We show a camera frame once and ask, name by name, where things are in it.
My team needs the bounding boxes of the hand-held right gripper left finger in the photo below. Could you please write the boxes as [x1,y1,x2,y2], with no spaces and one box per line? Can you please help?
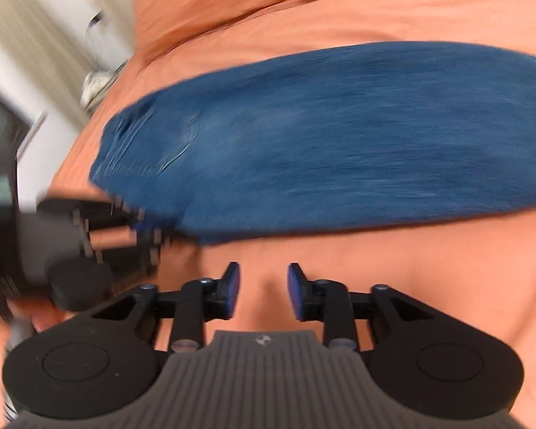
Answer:
[91,261,242,352]

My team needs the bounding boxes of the beige curtain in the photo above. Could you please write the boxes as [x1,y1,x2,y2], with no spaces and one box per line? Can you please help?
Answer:
[0,0,100,127]

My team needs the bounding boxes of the orange bed sheet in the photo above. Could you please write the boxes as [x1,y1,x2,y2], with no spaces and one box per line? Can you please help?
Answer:
[0,0,536,429]

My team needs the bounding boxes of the blue denim pants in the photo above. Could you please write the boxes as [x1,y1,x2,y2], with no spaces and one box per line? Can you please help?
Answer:
[89,41,536,246]

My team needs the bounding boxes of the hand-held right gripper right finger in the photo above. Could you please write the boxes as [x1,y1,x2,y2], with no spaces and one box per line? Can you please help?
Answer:
[287,263,434,351]

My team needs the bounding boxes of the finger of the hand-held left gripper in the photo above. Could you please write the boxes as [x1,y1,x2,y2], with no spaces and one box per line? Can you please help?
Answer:
[74,199,152,238]
[85,228,173,287]

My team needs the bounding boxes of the white crumpled cloth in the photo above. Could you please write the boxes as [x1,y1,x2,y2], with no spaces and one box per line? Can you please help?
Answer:
[80,70,118,109]

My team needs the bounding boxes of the orange embroidered pillow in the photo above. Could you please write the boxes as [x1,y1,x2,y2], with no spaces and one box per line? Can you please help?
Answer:
[131,0,322,61]

